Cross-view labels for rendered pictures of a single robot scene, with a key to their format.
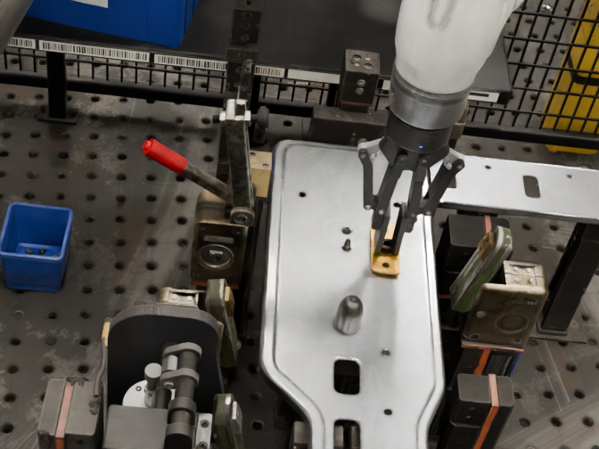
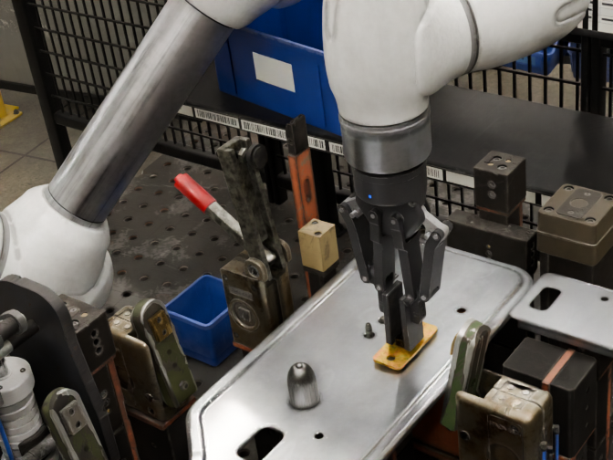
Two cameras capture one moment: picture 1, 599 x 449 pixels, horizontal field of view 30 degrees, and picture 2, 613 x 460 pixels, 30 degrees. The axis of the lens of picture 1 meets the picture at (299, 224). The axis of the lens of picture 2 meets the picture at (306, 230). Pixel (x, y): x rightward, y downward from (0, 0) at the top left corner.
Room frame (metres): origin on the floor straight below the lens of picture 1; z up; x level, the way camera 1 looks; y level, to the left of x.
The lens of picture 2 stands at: (0.24, -0.79, 1.82)
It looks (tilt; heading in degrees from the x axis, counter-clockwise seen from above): 33 degrees down; 47
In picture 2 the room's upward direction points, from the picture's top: 8 degrees counter-clockwise
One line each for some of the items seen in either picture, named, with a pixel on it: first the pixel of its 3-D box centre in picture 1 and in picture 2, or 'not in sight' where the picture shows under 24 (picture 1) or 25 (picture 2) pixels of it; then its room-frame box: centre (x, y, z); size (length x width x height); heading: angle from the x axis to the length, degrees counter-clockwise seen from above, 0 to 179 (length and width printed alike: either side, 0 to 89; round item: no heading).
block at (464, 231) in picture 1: (455, 296); (547, 454); (1.09, -0.24, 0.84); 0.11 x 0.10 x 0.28; 96
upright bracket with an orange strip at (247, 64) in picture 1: (229, 207); (317, 287); (1.08, 0.10, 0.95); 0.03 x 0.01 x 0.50; 6
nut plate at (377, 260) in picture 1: (385, 246); (405, 340); (1.00, -0.12, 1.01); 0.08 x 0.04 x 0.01; 6
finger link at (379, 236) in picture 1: (381, 226); (394, 312); (1.00, -0.10, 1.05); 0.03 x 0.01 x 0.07; 6
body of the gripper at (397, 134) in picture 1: (415, 137); (391, 195); (1.00, -0.12, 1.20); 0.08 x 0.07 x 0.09; 96
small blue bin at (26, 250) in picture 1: (36, 249); (210, 321); (1.11, 0.39, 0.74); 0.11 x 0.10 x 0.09; 6
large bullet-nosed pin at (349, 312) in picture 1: (348, 315); (302, 387); (0.87, -0.08, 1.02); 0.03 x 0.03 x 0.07
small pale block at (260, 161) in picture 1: (246, 252); (331, 343); (1.06, 0.07, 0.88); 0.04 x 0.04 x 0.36; 6
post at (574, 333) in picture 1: (577, 266); not in sight; (1.19, -0.43, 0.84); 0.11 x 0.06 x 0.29; 96
